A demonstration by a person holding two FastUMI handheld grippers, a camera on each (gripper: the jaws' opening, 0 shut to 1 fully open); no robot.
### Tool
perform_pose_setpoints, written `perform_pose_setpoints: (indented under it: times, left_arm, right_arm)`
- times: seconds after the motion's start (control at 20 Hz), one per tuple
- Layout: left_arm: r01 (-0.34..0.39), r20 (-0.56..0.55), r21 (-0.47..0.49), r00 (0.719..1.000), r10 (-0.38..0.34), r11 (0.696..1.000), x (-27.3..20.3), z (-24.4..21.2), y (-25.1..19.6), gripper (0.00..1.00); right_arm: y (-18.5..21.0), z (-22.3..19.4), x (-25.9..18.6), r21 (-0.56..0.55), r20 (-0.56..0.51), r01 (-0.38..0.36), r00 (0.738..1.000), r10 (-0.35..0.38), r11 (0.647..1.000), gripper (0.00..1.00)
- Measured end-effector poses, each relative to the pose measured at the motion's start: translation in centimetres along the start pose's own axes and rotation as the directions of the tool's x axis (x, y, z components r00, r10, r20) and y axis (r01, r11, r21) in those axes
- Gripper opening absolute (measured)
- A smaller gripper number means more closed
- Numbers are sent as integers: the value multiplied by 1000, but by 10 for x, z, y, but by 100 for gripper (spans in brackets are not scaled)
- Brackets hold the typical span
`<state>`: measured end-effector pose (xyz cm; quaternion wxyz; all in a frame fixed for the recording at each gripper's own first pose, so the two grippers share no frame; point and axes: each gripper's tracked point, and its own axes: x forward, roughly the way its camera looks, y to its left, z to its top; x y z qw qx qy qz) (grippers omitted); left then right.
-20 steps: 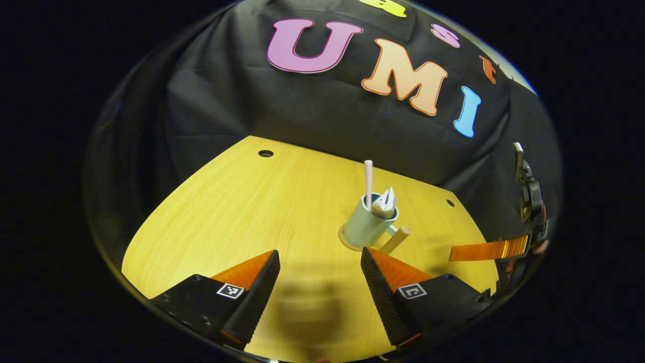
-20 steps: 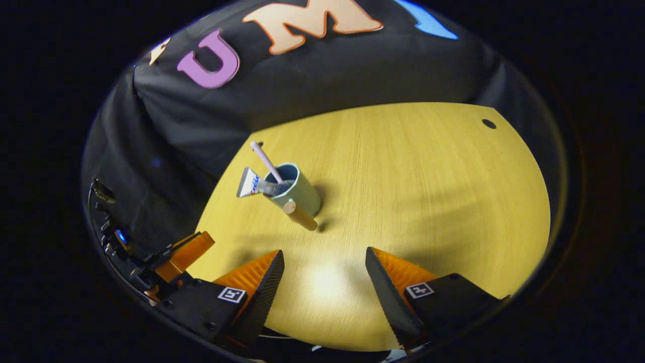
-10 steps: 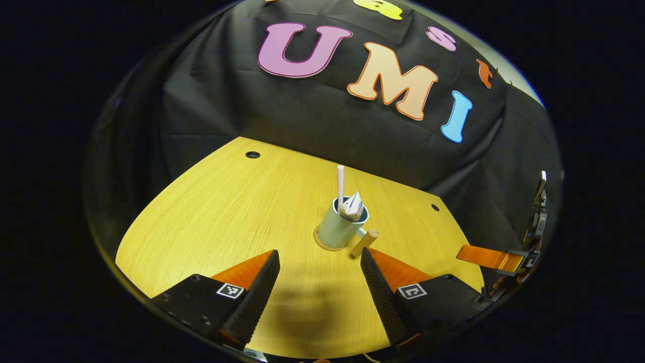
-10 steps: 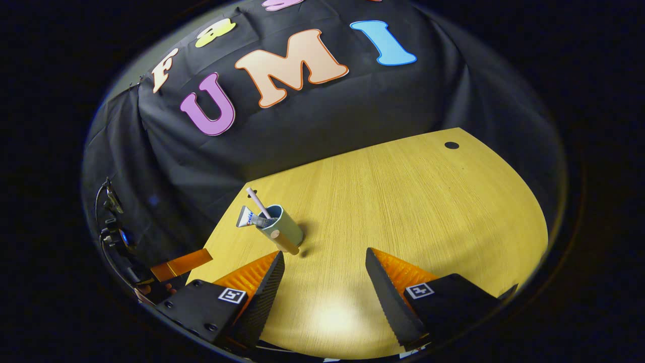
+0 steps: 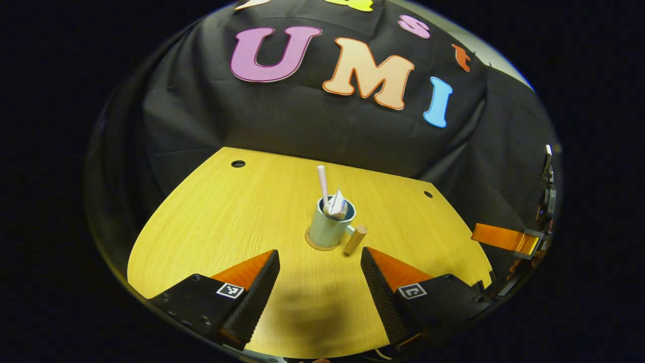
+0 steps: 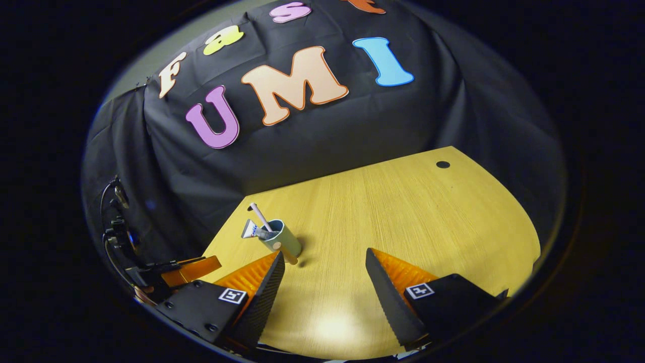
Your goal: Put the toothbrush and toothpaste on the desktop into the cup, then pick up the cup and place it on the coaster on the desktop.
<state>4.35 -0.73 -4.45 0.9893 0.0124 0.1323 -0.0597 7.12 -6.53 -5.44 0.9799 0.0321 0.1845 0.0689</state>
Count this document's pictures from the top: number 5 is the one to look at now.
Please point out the wooden desktop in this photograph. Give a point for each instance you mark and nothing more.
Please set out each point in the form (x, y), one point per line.
(227, 227)

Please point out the pale pink toothbrush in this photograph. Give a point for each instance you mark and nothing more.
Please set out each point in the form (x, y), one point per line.
(322, 184)

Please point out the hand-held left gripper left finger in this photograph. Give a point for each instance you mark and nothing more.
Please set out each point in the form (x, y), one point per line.
(259, 300)

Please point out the black backdrop cloth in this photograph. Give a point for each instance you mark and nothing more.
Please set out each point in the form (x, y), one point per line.
(302, 126)

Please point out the white toothpaste tube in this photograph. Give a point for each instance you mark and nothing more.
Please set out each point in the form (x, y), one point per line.
(336, 204)

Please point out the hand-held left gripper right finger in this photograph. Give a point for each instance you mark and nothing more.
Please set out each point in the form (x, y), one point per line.
(380, 297)

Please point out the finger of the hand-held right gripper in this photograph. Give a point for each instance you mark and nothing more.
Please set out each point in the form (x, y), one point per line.
(504, 238)

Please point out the round cork coaster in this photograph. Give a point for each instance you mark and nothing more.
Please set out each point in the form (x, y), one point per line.
(322, 248)

